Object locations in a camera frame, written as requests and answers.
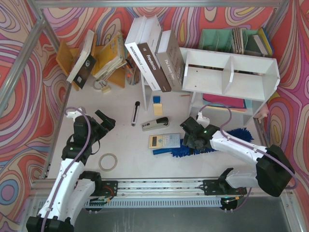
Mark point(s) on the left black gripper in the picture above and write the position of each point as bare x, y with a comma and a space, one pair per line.
102, 124

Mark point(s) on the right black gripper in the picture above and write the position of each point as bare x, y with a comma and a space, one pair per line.
189, 133

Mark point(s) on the yellow grey calculator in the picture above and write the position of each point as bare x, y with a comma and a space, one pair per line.
171, 140

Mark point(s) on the blue microfiber duster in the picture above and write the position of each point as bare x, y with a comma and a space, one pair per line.
183, 151

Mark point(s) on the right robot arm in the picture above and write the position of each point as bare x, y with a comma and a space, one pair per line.
273, 171

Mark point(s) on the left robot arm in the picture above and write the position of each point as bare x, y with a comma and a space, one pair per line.
74, 184

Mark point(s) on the white bookshelf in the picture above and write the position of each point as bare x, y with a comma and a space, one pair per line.
249, 78

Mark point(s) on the grey black stapler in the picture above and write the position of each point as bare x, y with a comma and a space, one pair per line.
159, 123

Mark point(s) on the black white utility knife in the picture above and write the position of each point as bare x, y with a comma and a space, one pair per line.
135, 113

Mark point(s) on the yellow sticky note pad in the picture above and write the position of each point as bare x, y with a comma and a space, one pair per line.
158, 109

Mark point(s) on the blue eraser block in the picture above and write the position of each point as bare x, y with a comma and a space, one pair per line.
156, 99

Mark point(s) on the masking tape roll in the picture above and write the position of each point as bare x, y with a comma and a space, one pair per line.
108, 162

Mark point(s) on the small white shelf stand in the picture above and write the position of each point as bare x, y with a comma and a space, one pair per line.
147, 92

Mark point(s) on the stack of coloured folders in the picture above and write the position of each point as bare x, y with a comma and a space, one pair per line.
234, 104

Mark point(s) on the pencil cup with pencils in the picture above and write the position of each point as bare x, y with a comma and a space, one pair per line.
132, 71

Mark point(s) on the black white paperback book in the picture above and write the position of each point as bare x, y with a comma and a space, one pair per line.
83, 62

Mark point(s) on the yellow worn books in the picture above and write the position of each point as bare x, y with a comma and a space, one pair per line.
110, 58

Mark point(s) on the grey Lonely City book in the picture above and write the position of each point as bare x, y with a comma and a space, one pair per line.
171, 60

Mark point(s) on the pink pig figurine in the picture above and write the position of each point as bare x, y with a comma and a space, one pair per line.
262, 113

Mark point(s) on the yellow wooden book rack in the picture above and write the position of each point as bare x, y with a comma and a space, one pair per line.
65, 56

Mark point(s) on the white Mademoiselle book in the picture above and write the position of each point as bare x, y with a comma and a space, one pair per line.
132, 41

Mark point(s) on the brown Fredonia book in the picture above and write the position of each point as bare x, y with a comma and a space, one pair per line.
156, 71

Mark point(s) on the green file organizer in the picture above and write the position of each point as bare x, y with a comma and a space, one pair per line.
238, 41

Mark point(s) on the blue yellow book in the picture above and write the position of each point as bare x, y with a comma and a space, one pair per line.
261, 32

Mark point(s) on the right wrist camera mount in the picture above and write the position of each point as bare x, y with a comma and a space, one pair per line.
202, 120

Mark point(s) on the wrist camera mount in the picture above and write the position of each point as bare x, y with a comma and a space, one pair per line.
202, 120
74, 113

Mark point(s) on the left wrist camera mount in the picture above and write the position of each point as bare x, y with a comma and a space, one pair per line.
74, 113

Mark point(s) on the brass padlock with ring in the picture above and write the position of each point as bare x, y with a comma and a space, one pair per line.
101, 86

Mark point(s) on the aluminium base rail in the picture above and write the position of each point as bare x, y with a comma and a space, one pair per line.
146, 188

